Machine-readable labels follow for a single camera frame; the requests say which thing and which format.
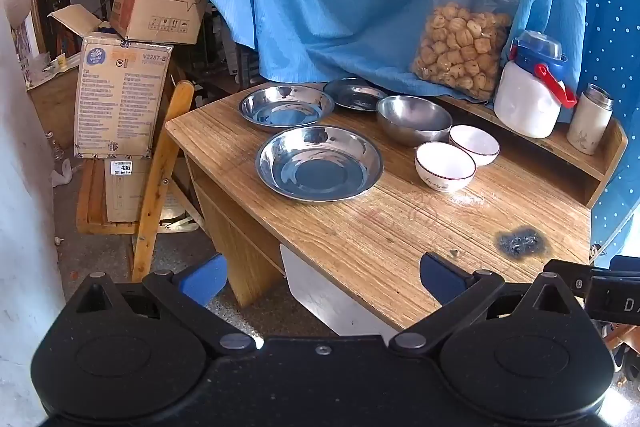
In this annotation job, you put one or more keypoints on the white drawer panel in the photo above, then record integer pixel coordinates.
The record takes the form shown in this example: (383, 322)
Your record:
(320, 292)

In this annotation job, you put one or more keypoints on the large steel plate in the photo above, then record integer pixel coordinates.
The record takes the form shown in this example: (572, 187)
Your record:
(320, 167)

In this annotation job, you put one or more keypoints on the steel bowl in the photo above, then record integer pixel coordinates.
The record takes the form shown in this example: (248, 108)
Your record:
(412, 117)

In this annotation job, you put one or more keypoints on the clear bag of snacks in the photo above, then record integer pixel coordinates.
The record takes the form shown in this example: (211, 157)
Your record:
(462, 42)

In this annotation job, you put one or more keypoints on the white bowl with lettering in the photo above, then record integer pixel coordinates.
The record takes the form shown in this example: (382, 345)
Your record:
(444, 164)

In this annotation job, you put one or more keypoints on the cream thermos flask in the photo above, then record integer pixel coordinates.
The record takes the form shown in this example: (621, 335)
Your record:
(590, 122)

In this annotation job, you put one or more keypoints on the dark steel plate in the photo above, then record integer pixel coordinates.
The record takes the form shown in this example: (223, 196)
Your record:
(355, 94)

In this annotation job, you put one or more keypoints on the white red-rimmed bowl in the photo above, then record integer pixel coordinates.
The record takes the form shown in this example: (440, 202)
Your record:
(475, 142)

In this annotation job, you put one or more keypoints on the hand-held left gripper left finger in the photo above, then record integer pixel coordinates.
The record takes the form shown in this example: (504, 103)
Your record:
(202, 279)

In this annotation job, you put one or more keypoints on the wooden chair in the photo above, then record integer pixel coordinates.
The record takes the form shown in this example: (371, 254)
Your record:
(160, 167)

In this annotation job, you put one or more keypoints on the dark cluttered rack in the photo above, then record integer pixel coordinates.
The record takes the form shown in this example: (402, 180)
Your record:
(225, 52)

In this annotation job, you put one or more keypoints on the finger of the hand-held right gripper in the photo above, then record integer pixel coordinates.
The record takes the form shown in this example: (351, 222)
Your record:
(625, 266)
(565, 269)

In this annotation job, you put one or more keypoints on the cardboard box with white label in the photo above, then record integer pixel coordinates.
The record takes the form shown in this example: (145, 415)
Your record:
(127, 192)

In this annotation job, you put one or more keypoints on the wooden desk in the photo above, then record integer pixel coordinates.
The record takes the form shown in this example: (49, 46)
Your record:
(380, 232)

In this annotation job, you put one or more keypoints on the white jug with blue lid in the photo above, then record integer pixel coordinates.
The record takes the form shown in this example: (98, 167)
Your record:
(525, 102)

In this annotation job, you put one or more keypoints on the shiny steel plate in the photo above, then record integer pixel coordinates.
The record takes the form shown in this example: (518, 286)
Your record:
(285, 107)

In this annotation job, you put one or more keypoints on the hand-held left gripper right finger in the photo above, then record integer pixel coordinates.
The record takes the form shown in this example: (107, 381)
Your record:
(442, 279)

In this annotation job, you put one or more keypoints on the printed cardboard box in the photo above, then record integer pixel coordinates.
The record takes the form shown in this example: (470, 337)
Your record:
(117, 102)

